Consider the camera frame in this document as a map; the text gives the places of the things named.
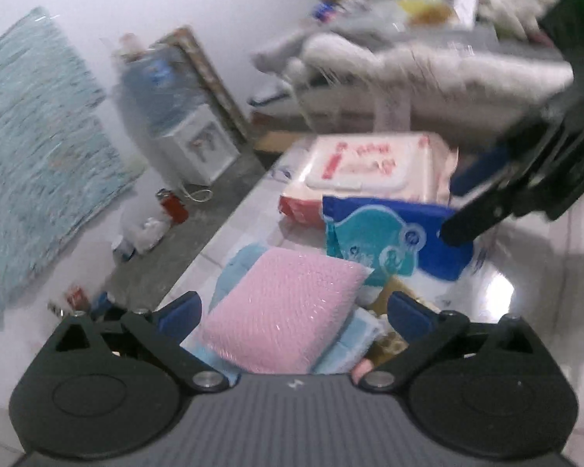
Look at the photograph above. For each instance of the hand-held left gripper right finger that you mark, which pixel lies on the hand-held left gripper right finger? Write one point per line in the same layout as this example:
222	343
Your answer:
409	315

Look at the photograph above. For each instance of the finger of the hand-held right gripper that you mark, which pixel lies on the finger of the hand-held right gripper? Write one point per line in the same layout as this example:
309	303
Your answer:
484	168
482	221

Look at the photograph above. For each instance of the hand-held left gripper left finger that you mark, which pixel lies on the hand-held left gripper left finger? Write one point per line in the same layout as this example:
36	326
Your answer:
180	312

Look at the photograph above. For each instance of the blue wet wipes pack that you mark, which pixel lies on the blue wet wipes pack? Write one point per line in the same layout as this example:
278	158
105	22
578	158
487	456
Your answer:
370	238

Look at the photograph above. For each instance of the pink sponge pad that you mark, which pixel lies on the pink sponge pad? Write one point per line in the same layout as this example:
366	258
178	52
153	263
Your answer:
282	306

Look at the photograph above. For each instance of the light blue cloth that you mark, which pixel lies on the light blue cloth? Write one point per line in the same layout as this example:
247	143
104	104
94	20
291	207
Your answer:
233	267

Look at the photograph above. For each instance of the checked tablecloth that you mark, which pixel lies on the checked tablecloth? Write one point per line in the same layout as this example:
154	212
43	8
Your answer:
525	282

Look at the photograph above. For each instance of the white plastic bag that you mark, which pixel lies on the white plastic bag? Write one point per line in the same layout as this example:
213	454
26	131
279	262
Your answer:
146	231

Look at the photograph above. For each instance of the pink wet wipes pack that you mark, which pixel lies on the pink wet wipes pack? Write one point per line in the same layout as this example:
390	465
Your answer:
370	165

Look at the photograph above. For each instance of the white fluffy cloth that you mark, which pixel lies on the white fluffy cloth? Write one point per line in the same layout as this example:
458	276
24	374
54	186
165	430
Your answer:
418	68

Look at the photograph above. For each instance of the white water dispenser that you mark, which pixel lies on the white water dispenser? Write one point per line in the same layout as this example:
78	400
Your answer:
199	146

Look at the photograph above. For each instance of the water dispenser with bottle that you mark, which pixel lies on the water dispenser with bottle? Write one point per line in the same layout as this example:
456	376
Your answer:
209	73

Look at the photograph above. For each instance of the blue patterned wall cloth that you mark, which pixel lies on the blue patterned wall cloth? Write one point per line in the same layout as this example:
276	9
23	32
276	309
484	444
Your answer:
34	155

